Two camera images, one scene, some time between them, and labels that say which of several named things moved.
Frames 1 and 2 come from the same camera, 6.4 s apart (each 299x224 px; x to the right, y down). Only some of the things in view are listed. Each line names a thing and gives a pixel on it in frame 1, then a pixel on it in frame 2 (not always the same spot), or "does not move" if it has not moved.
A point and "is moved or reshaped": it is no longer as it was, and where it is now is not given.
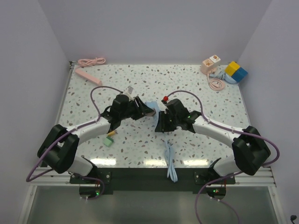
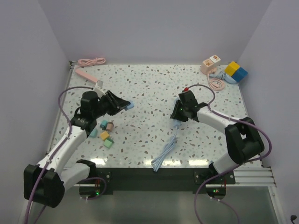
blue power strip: (154, 105) is moved or reshaped
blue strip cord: (169, 155) to (156, 162)
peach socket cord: (216, 84) does not move
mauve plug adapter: (151, 114) is moved or reshaped
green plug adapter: (108, 142) does not move
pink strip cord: (85, 62) does not move
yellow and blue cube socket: (238, 73) does not move
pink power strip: (88, 77) does not move
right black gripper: (162, 127) to (175, 115)
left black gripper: (141, 110) to (120, 102)
